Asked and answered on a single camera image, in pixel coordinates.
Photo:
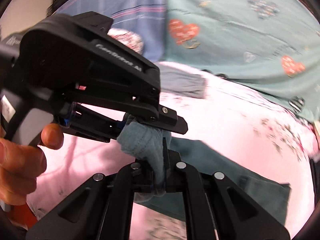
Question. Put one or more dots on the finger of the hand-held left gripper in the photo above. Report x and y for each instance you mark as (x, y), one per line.
(170, 121)
(95, 127)

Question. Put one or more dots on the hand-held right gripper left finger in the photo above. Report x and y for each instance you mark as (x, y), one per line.
(125, 192)

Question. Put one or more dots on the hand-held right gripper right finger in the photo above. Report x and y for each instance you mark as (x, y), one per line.
(167, 155)

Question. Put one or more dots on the dark green pants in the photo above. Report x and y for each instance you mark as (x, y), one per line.
(200, 170)

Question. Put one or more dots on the person's left hand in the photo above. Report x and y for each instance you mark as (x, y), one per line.
(20, 170)

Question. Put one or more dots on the grey folded garment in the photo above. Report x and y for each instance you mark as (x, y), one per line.
(182, 85)

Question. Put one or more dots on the red floral blanket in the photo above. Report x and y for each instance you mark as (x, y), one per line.
(130, 41)

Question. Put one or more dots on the pink floral bedsheet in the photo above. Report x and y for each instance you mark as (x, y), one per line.
(250, 135)

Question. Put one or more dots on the teal heart print quilt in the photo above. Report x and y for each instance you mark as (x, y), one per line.
(225, 17)

